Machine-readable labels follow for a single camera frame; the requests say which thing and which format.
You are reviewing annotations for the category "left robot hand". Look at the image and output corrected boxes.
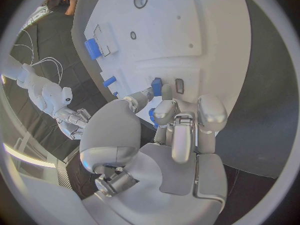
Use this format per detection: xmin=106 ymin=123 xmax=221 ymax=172
xmin=78 ymin=83 xmax=229 ymax=225

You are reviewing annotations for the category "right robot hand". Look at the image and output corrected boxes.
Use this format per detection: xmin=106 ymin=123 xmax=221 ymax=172
xmin=53 ymin=107 xmax=93 ymax=141

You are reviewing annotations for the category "blue block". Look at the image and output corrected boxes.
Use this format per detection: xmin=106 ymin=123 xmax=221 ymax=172
xmin=150 ymin=77 xmax=164 ymax=97

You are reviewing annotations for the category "white task board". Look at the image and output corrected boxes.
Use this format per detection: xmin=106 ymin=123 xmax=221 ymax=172
xmin=70 ymin=0 xmax=252 ymax=137

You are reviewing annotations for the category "blue gear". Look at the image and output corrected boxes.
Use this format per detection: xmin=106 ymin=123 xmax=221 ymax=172
xmin=147 ymin=107 xmax=160 ymax=130

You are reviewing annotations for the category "blue short cylinder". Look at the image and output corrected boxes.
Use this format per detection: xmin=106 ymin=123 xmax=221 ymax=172
xmin=83 ymin=38 xmax=104 ymax=61

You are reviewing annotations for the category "white cable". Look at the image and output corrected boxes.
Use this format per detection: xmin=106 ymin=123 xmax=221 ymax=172
xmin=16 ymin=28 xmax=36 ymax=66
xmin=31 ymin=56 xmax=64 ymax=85
xmin=12 ymin=43 xmax=36 ymax=65

